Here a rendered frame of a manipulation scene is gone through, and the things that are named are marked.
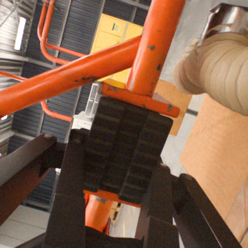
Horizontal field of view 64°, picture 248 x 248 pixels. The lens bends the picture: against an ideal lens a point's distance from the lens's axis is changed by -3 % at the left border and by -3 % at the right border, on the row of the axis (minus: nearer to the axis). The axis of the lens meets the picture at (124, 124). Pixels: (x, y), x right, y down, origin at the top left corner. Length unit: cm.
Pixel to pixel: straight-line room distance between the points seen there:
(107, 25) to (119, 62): 745
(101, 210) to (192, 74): 14
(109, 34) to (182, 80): 737
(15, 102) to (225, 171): 23
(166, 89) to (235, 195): 147
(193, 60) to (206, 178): 16
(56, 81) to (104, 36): 739
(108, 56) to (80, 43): 1081
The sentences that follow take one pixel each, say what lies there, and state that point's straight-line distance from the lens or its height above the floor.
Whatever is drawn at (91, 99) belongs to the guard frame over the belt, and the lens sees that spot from 751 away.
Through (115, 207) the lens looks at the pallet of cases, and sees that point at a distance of 724.
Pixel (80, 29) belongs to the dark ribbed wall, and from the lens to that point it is 1105.
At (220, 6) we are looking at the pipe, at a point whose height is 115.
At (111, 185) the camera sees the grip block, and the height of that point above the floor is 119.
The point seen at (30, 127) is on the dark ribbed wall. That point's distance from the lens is 1211.
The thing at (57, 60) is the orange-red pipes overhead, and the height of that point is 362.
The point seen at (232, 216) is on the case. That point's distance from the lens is 24.
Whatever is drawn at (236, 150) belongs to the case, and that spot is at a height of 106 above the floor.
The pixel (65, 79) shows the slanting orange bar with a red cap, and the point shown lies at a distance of 17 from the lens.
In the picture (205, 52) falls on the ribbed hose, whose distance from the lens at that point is 17.
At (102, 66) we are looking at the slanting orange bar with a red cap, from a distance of 17.
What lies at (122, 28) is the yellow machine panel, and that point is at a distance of 759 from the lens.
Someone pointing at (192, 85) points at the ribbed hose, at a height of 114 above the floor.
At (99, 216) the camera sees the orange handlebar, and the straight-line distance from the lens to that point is 19.
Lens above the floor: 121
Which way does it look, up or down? 4 degrees down
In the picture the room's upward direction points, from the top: 73 degrees counter-clockwise
